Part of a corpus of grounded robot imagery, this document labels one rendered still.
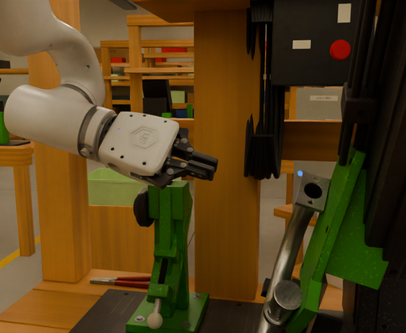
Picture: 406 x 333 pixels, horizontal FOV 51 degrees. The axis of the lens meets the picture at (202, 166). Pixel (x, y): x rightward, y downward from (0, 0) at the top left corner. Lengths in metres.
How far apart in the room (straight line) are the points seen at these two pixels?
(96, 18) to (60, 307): 10.62
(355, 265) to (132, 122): 0.37
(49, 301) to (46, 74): 0.51
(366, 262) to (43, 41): 0.50
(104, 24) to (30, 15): 10.72
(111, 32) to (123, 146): 10.63
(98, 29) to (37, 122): 10.70
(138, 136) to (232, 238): 0.40
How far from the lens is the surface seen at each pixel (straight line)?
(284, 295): 0.57
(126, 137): 0.64
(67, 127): 0.66
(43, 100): 0.69
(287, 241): 0.70
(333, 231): 0.54
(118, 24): 11.21
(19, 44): 0.61
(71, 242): 1.07
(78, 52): 0.70
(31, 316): 1.00
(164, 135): 0.64
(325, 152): 0.98
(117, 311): 0.92
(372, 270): 0.57
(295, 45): 0.78
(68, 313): 0.98
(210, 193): 0.92
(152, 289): 0.79
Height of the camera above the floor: 1.34
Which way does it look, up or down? 10 degrees down
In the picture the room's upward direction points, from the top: straight up
